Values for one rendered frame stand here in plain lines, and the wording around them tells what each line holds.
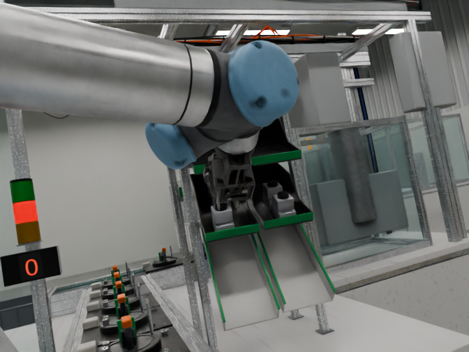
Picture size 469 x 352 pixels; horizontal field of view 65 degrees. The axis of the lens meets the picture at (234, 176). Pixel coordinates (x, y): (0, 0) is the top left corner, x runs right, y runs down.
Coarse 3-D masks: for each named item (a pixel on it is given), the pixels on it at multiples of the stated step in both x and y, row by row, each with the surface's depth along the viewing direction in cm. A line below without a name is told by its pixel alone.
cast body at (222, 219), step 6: (216, 204) 88; (222, 204) 88; (228, 204) 90; (216, 210) 87; (222, 210) 86; (228, 210) 87; (216, 216) 86; (222, 216) 86; (228, 216) 87; (216, 222) 87; (222, 222) 87; (228, 222) 87; (216, 228) 86; (222, 228) 86; (228, 228) 87
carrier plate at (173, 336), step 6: (156, 330) 98; (168, 330) 96; (174, 330) 95; (162, 336) 92; (168, 336) 92; (174, 336) 91; (180, 336) 90; (162, 342) 88; (168, 342) 87; (174, 342) 86; (180, 342) 86; (162, 348) 84; (168, 348) 84; (174, 348) 83; (180, 348) 82; (186, 348) 82
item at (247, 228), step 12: (192, 180) 104; (192, 192) 109; (204, 192) 112; (204, 204) 105; (240, 204) 103; (204, 216) 98; (240, 216) 96; (252, 216) 92; (204, 228) 88; (240, 228) 87; (252, 228) 87; (216, 240) 86
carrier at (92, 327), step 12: (120, 312) 107; (132, 312) 114; (144, 312) 110; (156, 312) 116; (84, 324) 111; (96, 324) 112; (108, 324) 105; (144, 324) 105; (156, 324) 103; (168, 324) 101; (84, 336) 104; (96, 336) 102; (108, 336) 100
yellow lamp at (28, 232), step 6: (30, 222) 89; (36, 222) 90; (18, 228) 88; (24, 228) 88; (30, 228) 89; (36, 228) 90; (18, 234) 88; (24, 234) 88; (30, 234) 89; (36, 234) 90; (18, 240) 88; (24, 240) 88; (30, 240) 88; (36, 240) 89
